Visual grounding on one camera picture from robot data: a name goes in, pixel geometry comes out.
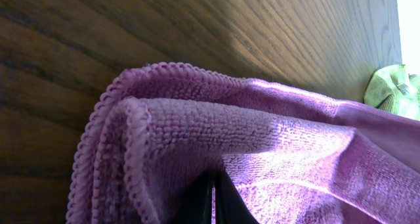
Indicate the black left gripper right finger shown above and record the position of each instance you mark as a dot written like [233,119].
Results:
[230,208]

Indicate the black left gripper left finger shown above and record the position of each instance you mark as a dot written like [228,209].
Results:
[196,205]

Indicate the pink microfiber cloth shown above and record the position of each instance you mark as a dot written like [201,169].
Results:
[293,156]

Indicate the olive green cloth on pile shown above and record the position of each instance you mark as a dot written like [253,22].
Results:
[393,89]

